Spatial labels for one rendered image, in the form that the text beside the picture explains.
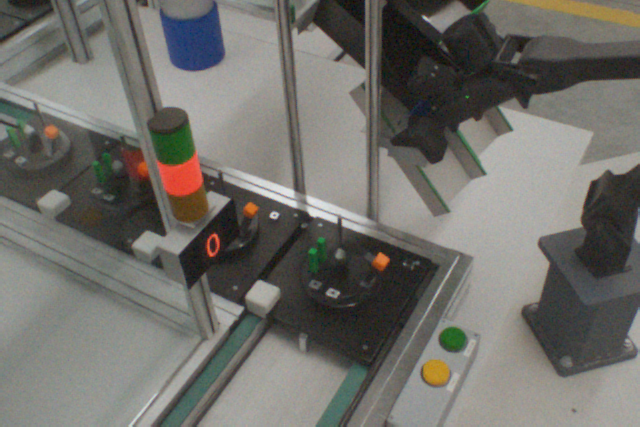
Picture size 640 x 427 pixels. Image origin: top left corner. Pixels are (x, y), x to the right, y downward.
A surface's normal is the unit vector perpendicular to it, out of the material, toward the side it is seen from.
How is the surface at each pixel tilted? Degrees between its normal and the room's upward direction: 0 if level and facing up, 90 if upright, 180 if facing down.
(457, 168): 45
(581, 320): 90
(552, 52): 7
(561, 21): 0
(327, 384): 0
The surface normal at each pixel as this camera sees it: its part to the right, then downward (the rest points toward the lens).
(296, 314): -0.05, -0.73
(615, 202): -0.19, 0.29
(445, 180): 0.51, -0.22
